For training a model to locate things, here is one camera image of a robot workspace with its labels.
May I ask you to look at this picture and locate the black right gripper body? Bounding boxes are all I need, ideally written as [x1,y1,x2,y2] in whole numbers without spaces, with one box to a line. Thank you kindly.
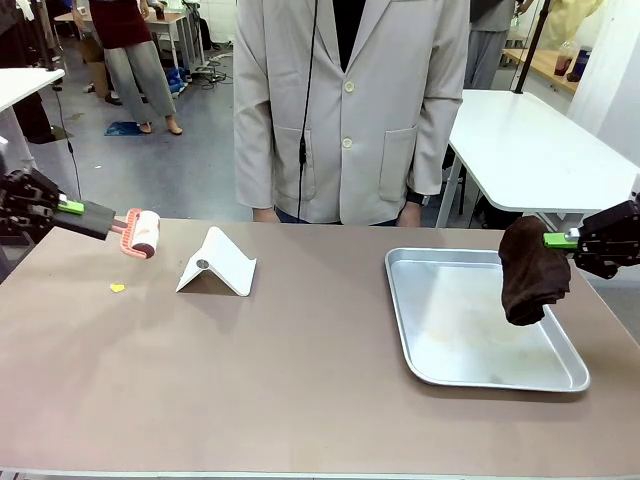
[572,199,640,279]

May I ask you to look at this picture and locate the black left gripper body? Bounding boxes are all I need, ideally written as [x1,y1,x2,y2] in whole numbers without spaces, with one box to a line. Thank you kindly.
[0,168,69,237]

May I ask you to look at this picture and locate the dark brown cloth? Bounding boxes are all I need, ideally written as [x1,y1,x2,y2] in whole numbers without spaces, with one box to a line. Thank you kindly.
[498,215,573,328]

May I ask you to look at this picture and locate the pink lint roller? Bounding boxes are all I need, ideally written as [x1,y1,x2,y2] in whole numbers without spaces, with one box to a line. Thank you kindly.
[111,208,163,262]

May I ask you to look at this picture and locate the person left forearm beige sleeve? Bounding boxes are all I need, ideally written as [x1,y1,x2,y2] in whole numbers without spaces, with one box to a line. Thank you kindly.
[406,84,465,197]

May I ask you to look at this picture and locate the person right forearm beige sleeve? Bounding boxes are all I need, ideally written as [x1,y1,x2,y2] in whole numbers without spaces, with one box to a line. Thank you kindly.
[233,84,275,209]

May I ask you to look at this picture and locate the person left hand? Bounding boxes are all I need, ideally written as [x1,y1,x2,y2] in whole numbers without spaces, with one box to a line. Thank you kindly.
[397,201,424,229]

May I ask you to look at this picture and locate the blue floor mat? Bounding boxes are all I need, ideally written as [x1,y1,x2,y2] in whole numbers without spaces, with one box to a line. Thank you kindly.
[103,120,143,138]

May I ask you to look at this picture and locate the large white table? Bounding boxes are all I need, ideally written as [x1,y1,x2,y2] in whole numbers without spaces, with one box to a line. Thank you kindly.
[434,88,640,230]

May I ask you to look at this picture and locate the white side table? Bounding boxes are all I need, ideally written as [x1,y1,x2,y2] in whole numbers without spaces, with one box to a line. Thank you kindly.
[0,66,67,166]

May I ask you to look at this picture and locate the white folded roller stand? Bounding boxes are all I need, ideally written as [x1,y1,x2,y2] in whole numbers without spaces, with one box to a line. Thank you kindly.
[174,225,258,298]

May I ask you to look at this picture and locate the silver metal tray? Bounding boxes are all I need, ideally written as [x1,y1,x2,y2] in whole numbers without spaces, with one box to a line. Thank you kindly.
[384,246,592,393]

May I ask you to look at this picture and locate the cardboard box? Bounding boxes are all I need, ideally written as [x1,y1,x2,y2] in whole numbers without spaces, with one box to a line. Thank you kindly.
[78,36,112,99]

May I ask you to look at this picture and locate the person in maroon top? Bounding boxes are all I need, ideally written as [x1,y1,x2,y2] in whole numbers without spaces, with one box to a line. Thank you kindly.
[72,0,185,136]

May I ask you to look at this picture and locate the blue bags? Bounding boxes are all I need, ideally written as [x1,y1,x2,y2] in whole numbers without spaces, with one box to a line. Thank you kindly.
[166,66,191,97]

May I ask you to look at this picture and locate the wooden workbench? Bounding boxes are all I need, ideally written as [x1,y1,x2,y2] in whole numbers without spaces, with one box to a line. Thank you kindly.
[500,46,581,95]

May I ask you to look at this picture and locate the dark blue cup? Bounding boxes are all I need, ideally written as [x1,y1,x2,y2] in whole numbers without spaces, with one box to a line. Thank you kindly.
[568,44,594,82]

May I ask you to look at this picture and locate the clear cup red drink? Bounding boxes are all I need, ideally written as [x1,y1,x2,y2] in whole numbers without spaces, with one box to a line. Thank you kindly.
[552,41,577,77]

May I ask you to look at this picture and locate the black metal pole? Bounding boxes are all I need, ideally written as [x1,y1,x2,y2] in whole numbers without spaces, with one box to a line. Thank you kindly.
[512,0,552,96]

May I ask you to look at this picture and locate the person in grey clothes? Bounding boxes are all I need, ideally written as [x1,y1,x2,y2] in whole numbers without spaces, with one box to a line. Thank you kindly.
[463,0,518,91]

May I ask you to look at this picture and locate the wooden top background desk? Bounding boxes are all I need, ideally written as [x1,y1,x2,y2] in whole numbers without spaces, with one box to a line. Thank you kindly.
[52,8,206,76]

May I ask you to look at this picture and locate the person in yellow coat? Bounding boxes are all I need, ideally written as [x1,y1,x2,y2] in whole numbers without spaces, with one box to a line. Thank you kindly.
[541,0,609,51]

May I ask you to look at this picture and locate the person in beige jacket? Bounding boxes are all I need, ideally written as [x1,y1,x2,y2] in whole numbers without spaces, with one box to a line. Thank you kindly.
[232,0,471,227]

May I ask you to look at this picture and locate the black hanging cable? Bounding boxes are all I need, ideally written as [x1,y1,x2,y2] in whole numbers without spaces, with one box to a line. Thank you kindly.
[49,83,84,201]

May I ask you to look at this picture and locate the floor cables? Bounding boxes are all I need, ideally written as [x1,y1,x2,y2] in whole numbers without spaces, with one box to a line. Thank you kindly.
[191,47,237,90]

